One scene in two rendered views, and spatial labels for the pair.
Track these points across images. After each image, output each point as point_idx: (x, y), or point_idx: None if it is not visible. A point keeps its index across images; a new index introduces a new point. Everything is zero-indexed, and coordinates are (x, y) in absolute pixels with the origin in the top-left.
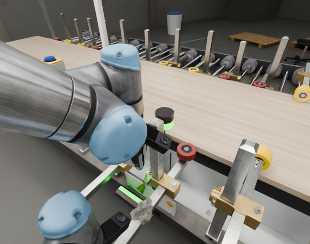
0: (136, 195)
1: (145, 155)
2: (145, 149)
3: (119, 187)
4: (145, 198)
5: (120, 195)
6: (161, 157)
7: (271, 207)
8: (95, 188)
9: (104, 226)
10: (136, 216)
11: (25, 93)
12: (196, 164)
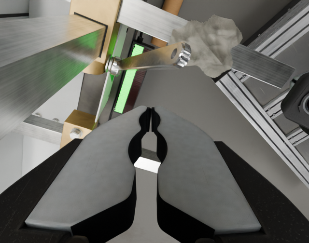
0: (123, 74)
1: (110, 135)
2: (79, 161)
3: (117, 112)
4: (123, 55)
5: (133, 104)
6: (34, 28)
7: None
8: (154, 157)
9: None
10: (226, 59)
11: None
12: None
